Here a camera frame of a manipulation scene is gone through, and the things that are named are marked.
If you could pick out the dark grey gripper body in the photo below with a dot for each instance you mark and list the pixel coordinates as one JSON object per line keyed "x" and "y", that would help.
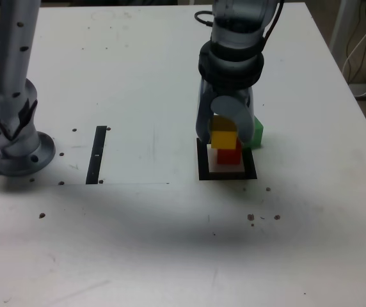
{"x": 234, "y": 93}

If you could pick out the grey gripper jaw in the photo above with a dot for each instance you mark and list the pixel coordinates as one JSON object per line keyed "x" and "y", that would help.
{"x": 243, "y": 121}
{"x": 203, "y": 118}

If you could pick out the green cube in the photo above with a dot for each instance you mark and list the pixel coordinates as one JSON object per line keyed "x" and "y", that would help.
{"x": 257, "y": 134}

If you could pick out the yellow cube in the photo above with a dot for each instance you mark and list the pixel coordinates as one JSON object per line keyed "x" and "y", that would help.
{"x": 223, "y": 139}

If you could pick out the red cube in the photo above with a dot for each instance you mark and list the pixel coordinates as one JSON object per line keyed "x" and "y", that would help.
{"x": 229, "y": 156}

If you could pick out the black tape square outline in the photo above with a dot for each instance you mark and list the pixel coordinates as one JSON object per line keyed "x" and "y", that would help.
{"x": 203, "y": 160}

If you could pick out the black tape strip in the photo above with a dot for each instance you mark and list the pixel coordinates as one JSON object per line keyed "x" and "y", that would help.
{"x": 96, "y": 153}

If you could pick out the white post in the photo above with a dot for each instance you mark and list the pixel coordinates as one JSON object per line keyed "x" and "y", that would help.
{"x": 338, "y": 22}

